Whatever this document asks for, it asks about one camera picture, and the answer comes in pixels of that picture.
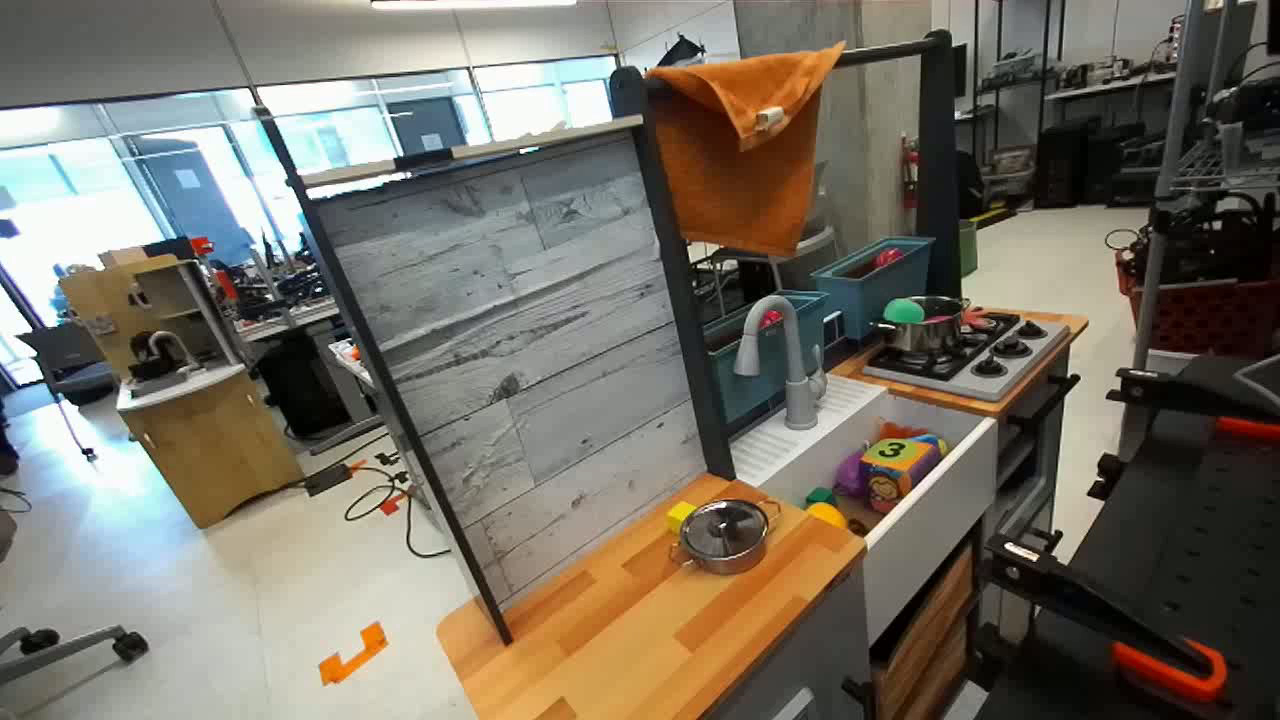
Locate soft toy cube number three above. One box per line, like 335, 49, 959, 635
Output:
833, 427, 942, 519

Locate grey toy faucet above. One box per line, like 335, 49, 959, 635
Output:
732, 290, 833, 430

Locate wooden toy kitchen counter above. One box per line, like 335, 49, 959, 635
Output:
435, 306, 1090, 720

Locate white sink basin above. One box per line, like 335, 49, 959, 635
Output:
726, 376, 1001, 651

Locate grey toy stove top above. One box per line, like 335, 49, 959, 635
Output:
858, 306, 1077, 402

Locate teal plastic bin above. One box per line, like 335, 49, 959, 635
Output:
812, 233, 941, 345
704, 287, 833, 430

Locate grey wood-pattern back panel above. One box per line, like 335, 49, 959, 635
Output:
306, 119, 712, 612

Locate small steel pan with lid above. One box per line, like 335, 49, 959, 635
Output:
673, 496, 775, 575

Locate orange towel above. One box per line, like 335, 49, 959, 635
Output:
643, 41, 846, 259

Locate red fire extinguisher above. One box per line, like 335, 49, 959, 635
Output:
901, 131, 929, 212

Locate plywood cabinet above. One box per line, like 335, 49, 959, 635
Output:
59, 240, 302, 529

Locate red cart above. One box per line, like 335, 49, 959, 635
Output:
1114, 190, 1280, 361

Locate black work table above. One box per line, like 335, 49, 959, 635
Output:
977, 350, 1280, 720

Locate office chair base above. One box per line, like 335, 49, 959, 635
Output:
0, 620, 153, 691

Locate dark wall monitor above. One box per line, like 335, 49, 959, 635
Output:
383, 91, 473, 160

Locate floor power cables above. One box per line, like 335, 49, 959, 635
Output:
299, 446, 457, 562

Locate black metal frame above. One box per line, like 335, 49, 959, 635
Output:
611, 28, 966, 485

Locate black clamp orange handle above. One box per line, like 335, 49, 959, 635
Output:
990, 531, 1234, 711
1103, 368, 1280, 452

